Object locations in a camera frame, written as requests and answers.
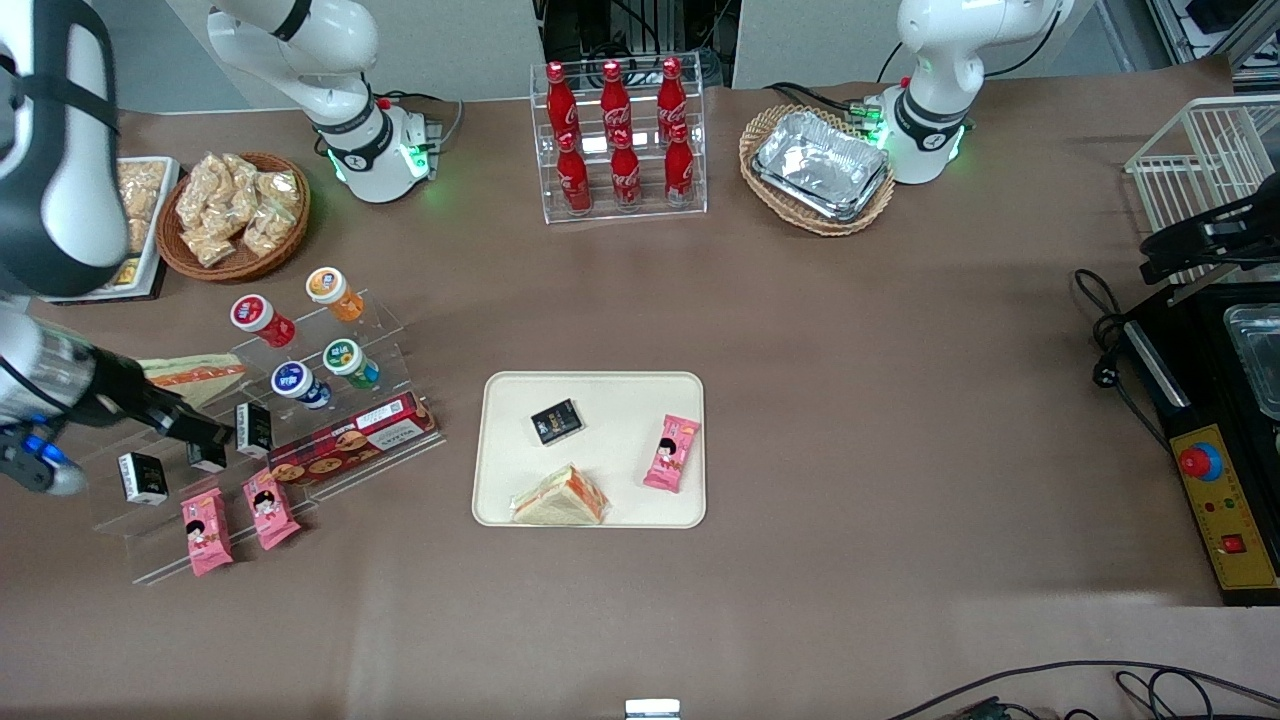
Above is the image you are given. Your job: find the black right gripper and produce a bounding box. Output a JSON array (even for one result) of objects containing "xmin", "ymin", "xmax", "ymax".
[{"xmin": 88, "ymin": 346, "xmax": 237, "ymax": 448}]

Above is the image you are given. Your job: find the triangle sandwich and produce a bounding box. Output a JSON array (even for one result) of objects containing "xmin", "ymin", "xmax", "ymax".
[
  {"xmin": 509, "ymin": 462, "xmax": 610, "ymax": 527},
  {"xmin": 138, "ymin": 354, "xmax": 248, "ymax": 409}
]

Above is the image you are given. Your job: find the white rectangular snack tray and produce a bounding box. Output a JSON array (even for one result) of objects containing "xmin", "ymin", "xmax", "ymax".
[{"xmin": 42, "ymin": 156, "xmax": 182, "ymax": 304}]

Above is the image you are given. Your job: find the beige rectangular serving tray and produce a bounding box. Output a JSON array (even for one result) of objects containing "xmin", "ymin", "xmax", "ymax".
[{"xmin": 471, "ymin": 371, "xmax": 708, "ymax": 530}]

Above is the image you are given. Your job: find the pink snack packet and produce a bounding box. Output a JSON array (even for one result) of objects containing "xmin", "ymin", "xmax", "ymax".
[
  {"xmin": 180, "ymin": 487, "xmax": 236, "ymax": 578},
  {"xmin": 642, "ymin": 414, "xmax": 702, "ymax": 495},
  {"xmin": 241, "ymin": 467, "xmax": 302, "ymax": 553}
]

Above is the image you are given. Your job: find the blue gum bottle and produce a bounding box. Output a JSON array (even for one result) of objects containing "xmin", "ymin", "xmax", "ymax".
[{"xmin": 271, "ymin": 360, "xmax": 333, "ymax": 411}]

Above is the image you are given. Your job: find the red cap gum bottle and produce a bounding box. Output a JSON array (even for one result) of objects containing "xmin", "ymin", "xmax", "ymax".
[{"xmin": 229, "ymin": 293, "xmax": 298, "ymax": 350}]

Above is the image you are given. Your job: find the clear acrylic stepped shelf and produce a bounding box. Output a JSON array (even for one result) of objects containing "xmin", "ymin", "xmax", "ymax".
[{"xmin": 44, "ymin": 288, "xmax": 447, "ymax": 587}]

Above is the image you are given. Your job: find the red cookie box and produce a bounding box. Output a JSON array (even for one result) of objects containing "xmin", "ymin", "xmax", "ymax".
[{"xmin": 267, "ymin": 391, "xmax": 442, "ymax": 489}]

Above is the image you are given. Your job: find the brown wicker basket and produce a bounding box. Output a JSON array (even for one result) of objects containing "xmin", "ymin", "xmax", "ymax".
[{"xmin": 154, "ymin": 151, "xmax": 312, "ymax": 284}]

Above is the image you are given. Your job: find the green gum bottle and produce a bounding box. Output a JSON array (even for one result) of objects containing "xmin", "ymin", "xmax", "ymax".
[{"xmin": 321, "ymin": 338, "xmax": 382, "ymax": 392}]

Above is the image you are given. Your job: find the orange gum bottle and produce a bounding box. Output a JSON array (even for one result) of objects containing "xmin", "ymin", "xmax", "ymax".
[{"xmin": 305, "ymin": 266, "xmax": 367, "ymax": 324}]

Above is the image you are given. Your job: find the red cola bottle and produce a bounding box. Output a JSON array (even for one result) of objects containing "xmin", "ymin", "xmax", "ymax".
[
  {"xmin": 656, "ymin": 57, "xmax": 689, "ymax": 136},
  {"xmin": 599, "ymin": 59, "xmax": 632, "ymax": 141},
  {"xmin": 545, "ymin": 61, "xmax": 580, "ymax": 143},
  {"xmin": 609, "ymin": 128, "xmax": 643, "ymax": 211},
  {"xmin": 664, "ymin": 122, "xmax": 696, "ymax": 207},
  {"xmin": 556, "ymin": 131, "xmax": 593, "ymax": 215}
]

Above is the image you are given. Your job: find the clear acrylic bottle rack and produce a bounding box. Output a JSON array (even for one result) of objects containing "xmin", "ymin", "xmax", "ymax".
[{"xmin": 529, "ymin": 64, "xmax": 709, "ymax": 225}]

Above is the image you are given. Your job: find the light wicker basket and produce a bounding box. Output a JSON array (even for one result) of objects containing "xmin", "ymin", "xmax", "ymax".
[{"xmin": 738, "ymin": 104, "xmax": 897, "ymax": 238}]

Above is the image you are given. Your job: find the aluminium foil container stack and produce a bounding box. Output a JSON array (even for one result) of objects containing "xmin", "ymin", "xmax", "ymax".
[{"xmin": 751, "ymin": 109, "xmax": 892, "ymax": 224}]

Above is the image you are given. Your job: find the black machine yellow control panel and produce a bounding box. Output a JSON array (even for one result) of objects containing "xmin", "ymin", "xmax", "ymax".
[{"xmin": 1124, "ymin": 280, "xmax": 1280, "ymax": 608}]

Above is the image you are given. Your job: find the stainless steel pan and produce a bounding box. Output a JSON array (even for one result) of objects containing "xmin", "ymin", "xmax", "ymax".
[{"xmin": 1222, "ymin": 303, "xmax": 1280, "ymax": 422}]

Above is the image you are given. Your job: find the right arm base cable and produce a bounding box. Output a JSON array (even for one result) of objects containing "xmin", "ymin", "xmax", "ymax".
[{"xmin": 374, "ymin": 91, "xmax": 467, "ymax": 181}]

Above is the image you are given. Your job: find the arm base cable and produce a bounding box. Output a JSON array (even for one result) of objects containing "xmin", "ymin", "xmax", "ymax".
[
  {"xmin": 374, "ymin": 91, "xmax": 467, "ymax": 181},
  {"xmin": 764, "ymin": 81, "xmax": 885, "ymax": 129}
]

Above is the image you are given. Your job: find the black equipment with cables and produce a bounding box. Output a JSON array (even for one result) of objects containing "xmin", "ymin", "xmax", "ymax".
[{"xmin": 536, "ymin": 0, "xmax": 739, "ymax": 89}]

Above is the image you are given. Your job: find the left arm base cable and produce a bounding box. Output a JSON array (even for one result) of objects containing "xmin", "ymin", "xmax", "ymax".
[{"xmin": 764, "ymin": 81, "xmax": 885, "ymax": 129}]

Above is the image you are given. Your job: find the long black floor cable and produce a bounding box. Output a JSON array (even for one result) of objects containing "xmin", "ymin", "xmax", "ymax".
[{"xmin": 884, "ymin": 659, "xmax": 1280, "ymax": 720}]

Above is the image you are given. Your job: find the black power cable with plug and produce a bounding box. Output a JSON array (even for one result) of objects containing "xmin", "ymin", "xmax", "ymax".
[{"xmin": 1073, "ymin": 267, "xmax": 1173, "ymax": 453}]

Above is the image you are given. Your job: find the silver metal handle bar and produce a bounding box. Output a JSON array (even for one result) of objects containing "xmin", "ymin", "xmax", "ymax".
[{"xmin": 1124, "ymin": 319, "xmax": 1192, "ymax": 409}]

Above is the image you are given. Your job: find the looped black floor cable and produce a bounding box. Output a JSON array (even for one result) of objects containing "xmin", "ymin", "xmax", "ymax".
[{"xmin": 1113, "ymin": 669, "xmax": 1233, "ymax": 720}]

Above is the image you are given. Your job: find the white wire rack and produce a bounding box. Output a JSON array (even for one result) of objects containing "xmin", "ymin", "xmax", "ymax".
[{"xmin": 1124, "ymin": 95, "xmax": 1280, "ymax": 288}]

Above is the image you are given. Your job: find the aluminium frame structure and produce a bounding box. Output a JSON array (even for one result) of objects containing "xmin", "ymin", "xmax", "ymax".
[{"xmin": 1144, "ymin": 0, "xmax": 1280, "ymax": 94}]

